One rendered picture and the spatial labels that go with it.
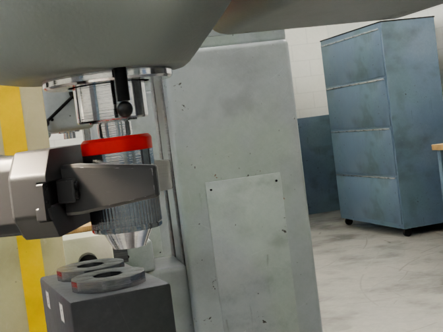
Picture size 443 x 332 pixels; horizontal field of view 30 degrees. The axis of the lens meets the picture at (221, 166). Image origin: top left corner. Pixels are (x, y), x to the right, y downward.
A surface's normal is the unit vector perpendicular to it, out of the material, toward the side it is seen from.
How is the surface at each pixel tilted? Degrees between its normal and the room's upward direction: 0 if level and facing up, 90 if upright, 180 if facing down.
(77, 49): 124
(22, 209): 90
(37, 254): 90
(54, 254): 90
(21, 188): 90
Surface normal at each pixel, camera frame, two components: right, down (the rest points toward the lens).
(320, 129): 0.28, 0.02
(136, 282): 0.81, -0.07
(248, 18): -0.32, 0.94
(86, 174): -0.10, 0.07
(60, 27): 0.22, 0.56
